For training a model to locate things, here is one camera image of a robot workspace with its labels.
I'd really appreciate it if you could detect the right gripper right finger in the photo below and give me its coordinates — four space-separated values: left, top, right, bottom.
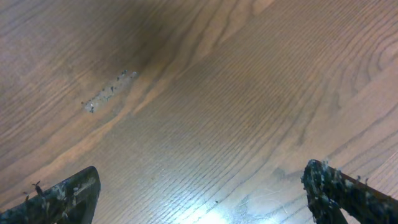
301 159 397 224

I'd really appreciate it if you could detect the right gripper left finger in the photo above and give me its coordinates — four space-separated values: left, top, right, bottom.
1 166 101 224

